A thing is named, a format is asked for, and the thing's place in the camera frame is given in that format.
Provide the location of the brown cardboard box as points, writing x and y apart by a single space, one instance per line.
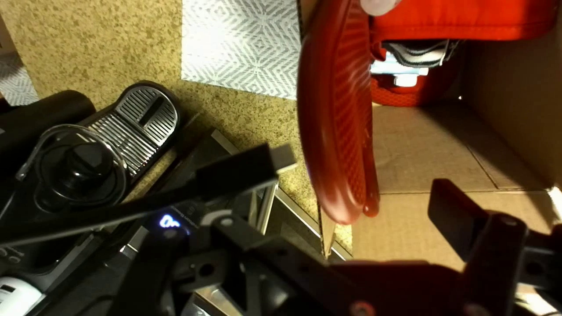
494 132

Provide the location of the black coffee machine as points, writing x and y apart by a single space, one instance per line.
95 162

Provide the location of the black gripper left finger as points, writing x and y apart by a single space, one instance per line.
204 248

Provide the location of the white patterned placemat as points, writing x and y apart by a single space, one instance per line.
241 44

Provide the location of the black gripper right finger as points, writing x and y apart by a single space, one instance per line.
499 253

